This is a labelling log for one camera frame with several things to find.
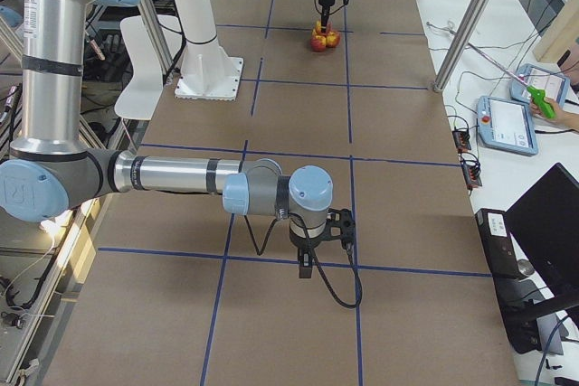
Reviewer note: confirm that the red yellow apple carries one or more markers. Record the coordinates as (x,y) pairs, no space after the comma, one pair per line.
(316,29)
(332,39)
(318,42)

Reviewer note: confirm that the green grabber tool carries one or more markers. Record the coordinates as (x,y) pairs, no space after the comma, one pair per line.
(537,95)

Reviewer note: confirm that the person's hand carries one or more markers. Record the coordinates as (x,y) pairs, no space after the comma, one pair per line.
(561,118)

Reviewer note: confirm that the upper orange black adapter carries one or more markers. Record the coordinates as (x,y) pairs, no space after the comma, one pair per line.
(461,138)

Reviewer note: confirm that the orange black adapter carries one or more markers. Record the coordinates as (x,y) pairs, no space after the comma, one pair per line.
(461,138)
(471,173)

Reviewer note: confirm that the black computer box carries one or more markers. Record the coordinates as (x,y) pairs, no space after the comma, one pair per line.
(498,246)

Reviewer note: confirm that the lower orange black adapter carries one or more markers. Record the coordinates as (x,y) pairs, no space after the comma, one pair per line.
(471,173)

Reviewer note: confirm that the white curved panel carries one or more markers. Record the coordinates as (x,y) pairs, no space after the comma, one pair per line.
(138,100)

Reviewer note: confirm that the near teach pendant tablet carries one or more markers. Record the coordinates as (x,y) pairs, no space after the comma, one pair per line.
(506,125)

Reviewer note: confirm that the teach pendant tablet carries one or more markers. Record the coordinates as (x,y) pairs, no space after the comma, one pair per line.
(555,84)
(506,125)

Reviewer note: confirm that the wooden board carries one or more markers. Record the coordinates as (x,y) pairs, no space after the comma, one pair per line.
(560,35)

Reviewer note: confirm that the far teach pendant tablet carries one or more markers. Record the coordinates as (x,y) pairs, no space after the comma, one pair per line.
(555,84)

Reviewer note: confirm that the black monitor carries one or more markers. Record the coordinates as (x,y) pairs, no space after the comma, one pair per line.
(544,223)

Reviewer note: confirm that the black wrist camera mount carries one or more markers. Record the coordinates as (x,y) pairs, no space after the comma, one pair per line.
(340,225)

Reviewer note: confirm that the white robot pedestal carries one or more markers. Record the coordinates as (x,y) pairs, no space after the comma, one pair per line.
(207,71)

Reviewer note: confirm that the silver aluminium post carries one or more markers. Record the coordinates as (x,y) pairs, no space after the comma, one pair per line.
(462,37)

